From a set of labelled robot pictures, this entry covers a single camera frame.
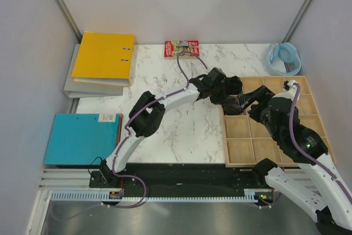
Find brown floral patterned tie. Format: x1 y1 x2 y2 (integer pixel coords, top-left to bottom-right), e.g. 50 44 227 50
221 94 245 116

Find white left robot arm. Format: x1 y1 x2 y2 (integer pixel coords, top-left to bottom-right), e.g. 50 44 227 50
99 67 227 187

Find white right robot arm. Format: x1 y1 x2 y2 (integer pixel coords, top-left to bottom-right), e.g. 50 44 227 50
238 80 351 234

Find rolled dark navy tie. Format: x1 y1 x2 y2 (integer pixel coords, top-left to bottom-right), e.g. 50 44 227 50
224 76 243 95

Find wooden compartment tray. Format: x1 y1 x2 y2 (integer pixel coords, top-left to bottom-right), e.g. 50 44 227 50
217 75 337 168

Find red illustrated book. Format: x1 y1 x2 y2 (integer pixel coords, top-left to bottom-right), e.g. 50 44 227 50
164 40 200 59

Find light blue headphones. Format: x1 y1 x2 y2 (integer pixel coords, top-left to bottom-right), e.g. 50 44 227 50
262 42 301 76

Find orange folder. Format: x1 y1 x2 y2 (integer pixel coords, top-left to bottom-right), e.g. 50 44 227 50
115 114 123 146

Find teal folder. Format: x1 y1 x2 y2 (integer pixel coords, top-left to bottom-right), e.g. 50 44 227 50
44 113 119 166

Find white slotted cable duct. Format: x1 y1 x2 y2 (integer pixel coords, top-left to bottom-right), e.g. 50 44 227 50
50 190 259 203

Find right aluminium frame post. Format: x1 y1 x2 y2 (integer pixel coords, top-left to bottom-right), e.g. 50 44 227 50
282 0 314 42

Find aluminium frame post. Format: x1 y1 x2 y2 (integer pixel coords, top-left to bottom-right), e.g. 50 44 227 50
282 0 314 42
54 0 83 43

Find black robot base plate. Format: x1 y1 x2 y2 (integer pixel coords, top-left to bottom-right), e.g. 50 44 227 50
89 163 269 197

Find yellow ring binder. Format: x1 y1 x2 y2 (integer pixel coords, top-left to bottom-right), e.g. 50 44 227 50
71 31 135 87

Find grey ring binder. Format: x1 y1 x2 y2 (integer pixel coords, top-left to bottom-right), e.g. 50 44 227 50
63 44 125 98

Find left aluminium frame post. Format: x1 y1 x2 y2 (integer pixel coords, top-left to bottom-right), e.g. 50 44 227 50
54 0 83 43

